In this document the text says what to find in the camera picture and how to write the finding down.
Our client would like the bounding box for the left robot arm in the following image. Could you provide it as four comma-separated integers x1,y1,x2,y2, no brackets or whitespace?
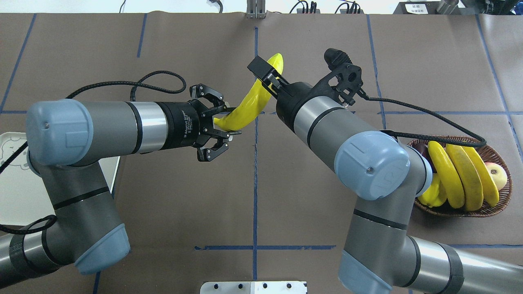
1,84,241,288

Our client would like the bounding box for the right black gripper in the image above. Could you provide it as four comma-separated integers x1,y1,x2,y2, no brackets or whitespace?
247,56,325,132

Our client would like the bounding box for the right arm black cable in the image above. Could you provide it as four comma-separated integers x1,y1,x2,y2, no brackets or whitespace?
360,91,487,148

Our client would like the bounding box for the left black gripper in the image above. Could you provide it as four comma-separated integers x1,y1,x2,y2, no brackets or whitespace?
156,84,242,162

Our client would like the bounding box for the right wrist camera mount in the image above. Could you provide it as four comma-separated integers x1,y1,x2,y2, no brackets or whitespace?
312,48,364,107

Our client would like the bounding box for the aluminium frame post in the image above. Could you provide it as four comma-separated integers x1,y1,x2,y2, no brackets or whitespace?
246,0,267,19

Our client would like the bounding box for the yellow starfruit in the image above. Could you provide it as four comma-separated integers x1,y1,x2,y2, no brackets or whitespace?
417,173,447,208

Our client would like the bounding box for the red green mango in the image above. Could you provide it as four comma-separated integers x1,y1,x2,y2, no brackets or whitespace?
413,142,433,164

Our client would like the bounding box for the pink white apple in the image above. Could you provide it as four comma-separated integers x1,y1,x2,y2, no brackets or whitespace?
484,162,508,190

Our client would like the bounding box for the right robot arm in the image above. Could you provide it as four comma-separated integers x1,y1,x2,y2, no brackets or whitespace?
248,49,522,294

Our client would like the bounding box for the yellow banana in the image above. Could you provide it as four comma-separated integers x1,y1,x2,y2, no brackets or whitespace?
213,79,272,131
463,147,499,207
446,145,484,212
428,141,465,209

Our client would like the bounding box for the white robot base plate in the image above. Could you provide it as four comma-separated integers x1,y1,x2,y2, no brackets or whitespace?
200,281,308,294

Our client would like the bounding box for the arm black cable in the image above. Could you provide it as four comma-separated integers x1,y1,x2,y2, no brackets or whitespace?
360,91,487,148
0,71,187,235

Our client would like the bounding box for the brown wicker basket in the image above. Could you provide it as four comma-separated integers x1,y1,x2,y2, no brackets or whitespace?
414,145,512,218

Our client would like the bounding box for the dark equipment box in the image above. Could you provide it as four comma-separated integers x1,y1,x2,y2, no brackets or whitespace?
393,0,465,15

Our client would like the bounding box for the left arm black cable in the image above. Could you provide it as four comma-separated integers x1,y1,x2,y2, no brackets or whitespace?
0,71,187,235

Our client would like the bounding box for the white bear print tray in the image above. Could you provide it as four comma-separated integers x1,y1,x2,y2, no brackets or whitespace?
0,132,120,227

